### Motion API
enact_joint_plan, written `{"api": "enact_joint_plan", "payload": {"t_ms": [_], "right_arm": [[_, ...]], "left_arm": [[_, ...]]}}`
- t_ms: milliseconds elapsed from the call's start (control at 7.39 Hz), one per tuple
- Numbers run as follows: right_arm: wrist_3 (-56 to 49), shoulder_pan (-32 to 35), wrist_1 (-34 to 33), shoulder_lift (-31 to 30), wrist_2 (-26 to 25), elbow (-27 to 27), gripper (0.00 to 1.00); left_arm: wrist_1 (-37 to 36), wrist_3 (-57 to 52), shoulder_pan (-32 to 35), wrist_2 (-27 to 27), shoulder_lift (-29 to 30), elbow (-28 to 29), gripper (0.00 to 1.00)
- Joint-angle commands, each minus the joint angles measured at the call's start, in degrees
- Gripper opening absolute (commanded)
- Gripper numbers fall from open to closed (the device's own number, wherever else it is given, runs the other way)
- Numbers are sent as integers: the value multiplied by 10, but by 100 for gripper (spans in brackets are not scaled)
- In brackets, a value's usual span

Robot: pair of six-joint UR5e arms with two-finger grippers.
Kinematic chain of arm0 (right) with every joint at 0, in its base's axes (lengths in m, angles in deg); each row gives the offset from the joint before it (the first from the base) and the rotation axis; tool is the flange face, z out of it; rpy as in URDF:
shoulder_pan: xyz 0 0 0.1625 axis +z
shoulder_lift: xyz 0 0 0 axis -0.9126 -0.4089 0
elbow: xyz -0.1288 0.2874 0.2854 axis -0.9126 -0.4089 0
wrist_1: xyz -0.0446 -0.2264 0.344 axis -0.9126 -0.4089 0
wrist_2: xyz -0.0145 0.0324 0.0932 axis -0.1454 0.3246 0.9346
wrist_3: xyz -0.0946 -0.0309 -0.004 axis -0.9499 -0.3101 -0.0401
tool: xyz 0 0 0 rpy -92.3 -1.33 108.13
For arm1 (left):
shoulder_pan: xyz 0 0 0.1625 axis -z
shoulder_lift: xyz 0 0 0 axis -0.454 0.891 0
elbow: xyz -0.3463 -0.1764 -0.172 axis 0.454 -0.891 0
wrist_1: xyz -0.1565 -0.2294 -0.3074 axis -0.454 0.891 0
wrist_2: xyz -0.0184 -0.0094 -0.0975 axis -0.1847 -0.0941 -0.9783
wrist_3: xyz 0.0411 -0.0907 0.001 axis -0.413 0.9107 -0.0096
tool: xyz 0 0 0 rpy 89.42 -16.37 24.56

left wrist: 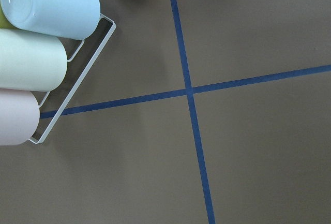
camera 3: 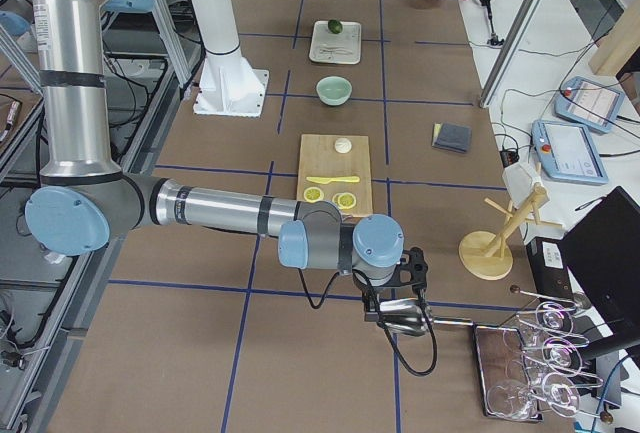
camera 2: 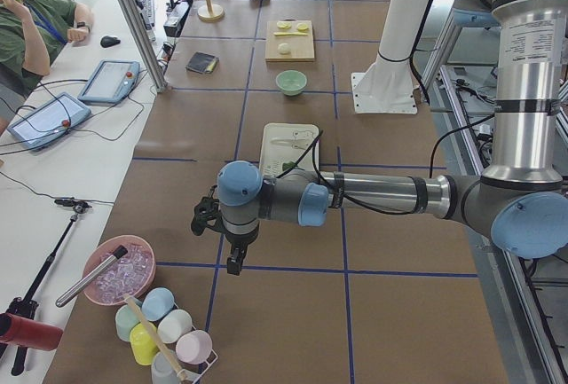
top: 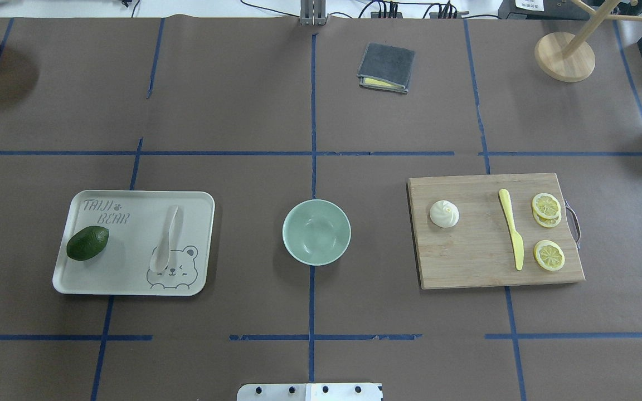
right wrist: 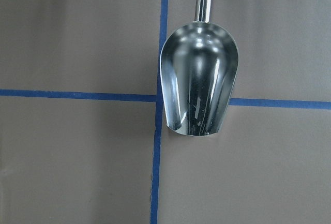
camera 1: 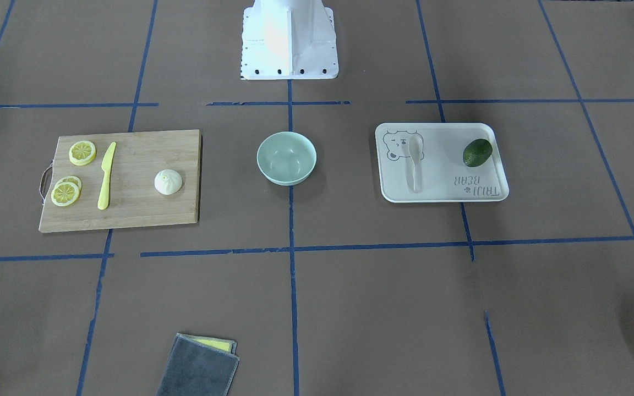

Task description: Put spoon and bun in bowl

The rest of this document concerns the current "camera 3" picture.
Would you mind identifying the lemon slice right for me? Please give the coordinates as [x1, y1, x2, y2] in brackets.
[332, 192, 357, 210]

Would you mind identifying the teach pendant tablet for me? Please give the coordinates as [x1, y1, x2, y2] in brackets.
[531, 120, 609, 185]
[554, 76, 623, 134]

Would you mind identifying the wine glass rack tray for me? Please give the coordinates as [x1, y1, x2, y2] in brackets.
[473, 295, 604, 423]

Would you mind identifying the wooden mug tree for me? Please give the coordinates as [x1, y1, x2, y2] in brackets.
[458, 182, 563, 281]

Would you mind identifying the green ceramic bowl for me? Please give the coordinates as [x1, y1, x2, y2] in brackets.
[316, 76, 352, 106]

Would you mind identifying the grey yellow sponge cloth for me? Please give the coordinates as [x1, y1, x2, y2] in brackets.
[432, 123, 472, 153]

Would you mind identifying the green avocado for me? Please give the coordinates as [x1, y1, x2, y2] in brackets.
[327, 19, 343, 34]

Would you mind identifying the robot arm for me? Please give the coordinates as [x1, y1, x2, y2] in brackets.
[25, 0, 427, 299]

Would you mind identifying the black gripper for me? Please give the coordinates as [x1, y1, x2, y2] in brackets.
[391, 247, 428, 295]

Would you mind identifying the metal scoop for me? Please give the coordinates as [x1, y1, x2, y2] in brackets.
[378, 298, 474, 337]

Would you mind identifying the near teach pendant tablet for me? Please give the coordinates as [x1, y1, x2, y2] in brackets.
[531, 120, 609, 185]

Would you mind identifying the lemon slice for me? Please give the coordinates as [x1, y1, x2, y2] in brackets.
[303, 186, 325, 203]
[332, 192, 357, 210]

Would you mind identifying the far teach pendant tablet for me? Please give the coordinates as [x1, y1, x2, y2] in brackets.
[554, 76, 623, 134]

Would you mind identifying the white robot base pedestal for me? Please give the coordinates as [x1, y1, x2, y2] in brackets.
[191, 0, 269, 118]

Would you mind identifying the black monitor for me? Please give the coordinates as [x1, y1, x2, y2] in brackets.
[560, 186, 639, 356]

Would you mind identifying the aluminium frame post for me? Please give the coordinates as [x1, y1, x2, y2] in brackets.
[479, 0, 542, 108]

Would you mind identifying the white plastic spoon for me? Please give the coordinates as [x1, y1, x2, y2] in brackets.
[317, 45, 354, 55]

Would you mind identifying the yellow plastic knife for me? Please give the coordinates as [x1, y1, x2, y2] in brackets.
[306, 176, 360, 185]

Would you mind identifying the lemon slice left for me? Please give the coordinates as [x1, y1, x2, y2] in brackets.
[303, 186, 325, 203]

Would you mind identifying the white bear tray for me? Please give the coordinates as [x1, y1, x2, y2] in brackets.
[309, 20, 362, 65]

